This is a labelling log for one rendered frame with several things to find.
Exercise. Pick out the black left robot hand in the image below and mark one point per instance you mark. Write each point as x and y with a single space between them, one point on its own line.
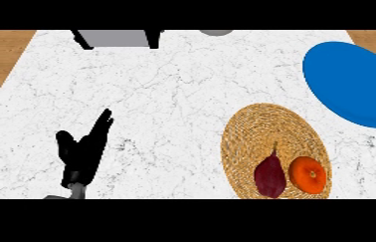
87 149

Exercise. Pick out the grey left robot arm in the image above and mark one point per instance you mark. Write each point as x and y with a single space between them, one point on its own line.
75 191

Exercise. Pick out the round woven wicker placemat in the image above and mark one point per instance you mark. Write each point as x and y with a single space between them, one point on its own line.
267 129

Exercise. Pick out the orange round squash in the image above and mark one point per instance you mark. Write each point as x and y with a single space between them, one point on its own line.
306 174

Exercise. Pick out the blue plate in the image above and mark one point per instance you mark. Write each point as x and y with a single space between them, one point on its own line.
345 83

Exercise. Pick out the grey and black appliance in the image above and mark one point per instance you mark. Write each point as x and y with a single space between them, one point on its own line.
116 37

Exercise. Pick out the dark red sweet potato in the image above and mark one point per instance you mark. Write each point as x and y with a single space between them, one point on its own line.
270 178

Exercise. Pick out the grey round object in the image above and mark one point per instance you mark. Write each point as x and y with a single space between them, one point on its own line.
215 32

